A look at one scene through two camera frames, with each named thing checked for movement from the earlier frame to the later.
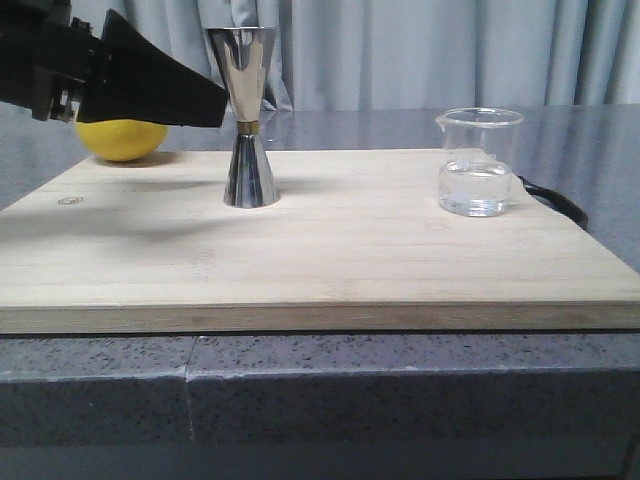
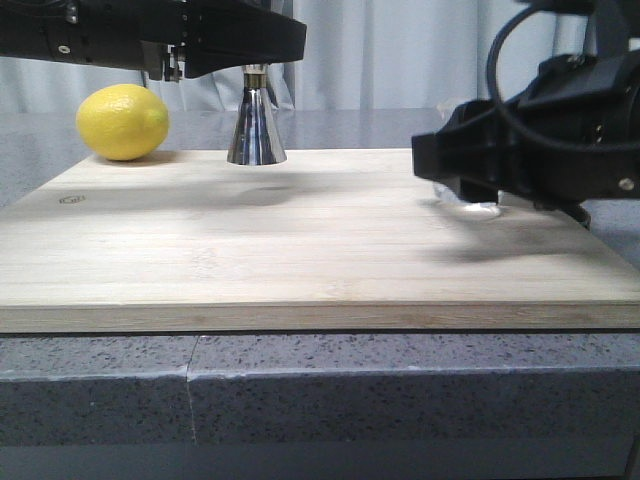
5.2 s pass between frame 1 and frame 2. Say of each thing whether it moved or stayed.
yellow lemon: stayed
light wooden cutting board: stayed
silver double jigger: moved
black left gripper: moved
